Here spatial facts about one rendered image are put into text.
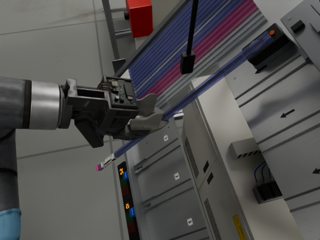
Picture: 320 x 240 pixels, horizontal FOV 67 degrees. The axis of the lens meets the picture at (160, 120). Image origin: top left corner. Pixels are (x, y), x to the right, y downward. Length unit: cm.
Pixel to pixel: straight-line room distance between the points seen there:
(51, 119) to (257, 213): 69
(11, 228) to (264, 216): 70
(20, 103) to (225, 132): 73
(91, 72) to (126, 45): 39
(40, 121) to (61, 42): 192
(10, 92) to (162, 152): 42
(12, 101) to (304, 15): 47
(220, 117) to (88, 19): 176
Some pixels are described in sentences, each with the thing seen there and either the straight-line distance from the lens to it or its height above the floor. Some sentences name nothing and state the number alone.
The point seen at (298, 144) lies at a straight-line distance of 49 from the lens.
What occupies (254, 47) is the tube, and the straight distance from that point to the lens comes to 43.
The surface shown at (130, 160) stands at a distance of 76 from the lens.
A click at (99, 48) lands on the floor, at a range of 215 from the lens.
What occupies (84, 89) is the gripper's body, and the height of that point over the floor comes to 113.
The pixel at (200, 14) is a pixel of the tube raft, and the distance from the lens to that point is 71.
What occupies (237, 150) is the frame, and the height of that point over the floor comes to 66.
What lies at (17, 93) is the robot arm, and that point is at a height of 116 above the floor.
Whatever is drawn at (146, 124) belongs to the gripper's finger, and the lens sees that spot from 46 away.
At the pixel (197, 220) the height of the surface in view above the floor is 85.
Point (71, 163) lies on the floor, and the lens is 162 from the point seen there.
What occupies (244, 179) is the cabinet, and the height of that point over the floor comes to 62.
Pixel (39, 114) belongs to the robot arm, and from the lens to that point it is 39.
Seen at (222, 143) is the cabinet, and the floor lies 62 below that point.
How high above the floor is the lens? 143
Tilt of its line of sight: 60 degrees down
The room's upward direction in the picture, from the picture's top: straight up
